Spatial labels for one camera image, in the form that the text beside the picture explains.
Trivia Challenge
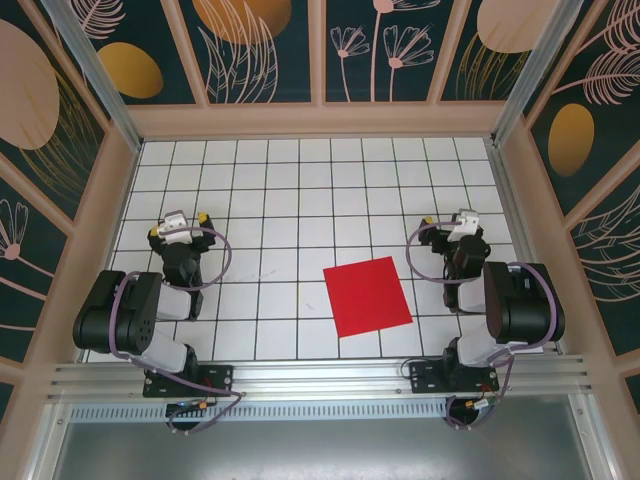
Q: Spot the red paper sheet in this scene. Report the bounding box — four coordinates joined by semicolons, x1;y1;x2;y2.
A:
322;256;414;340

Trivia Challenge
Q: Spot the grey metal sheet panel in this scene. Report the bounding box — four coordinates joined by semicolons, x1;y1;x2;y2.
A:
49;419;601;480

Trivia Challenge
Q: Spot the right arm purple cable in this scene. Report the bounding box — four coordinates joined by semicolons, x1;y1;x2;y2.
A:
405;223;560;431

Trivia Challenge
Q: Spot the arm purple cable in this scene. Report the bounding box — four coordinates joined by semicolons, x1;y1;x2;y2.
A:
405;223;560;431
108;225;246;437

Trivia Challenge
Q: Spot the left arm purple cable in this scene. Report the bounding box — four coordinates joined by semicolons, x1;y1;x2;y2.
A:
108;225;246;437

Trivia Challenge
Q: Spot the aluminium side rail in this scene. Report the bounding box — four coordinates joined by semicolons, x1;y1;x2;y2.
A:
485;138;564;357

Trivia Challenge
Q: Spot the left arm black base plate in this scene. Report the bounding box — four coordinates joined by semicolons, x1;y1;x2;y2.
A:
143;363;235;399

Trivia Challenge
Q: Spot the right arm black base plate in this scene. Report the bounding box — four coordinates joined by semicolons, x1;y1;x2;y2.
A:
408;359;500;395

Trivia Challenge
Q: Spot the aluminium frame post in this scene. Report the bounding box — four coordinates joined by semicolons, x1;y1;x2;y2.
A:
39;0;144;154
492;0;599;146

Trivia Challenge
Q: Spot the long aluminium mounting rail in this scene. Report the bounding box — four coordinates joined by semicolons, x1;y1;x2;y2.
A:
47;353;599;401

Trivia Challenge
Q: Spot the slotted grey cable duct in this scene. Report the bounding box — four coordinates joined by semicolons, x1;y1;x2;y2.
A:
69;398;451;422

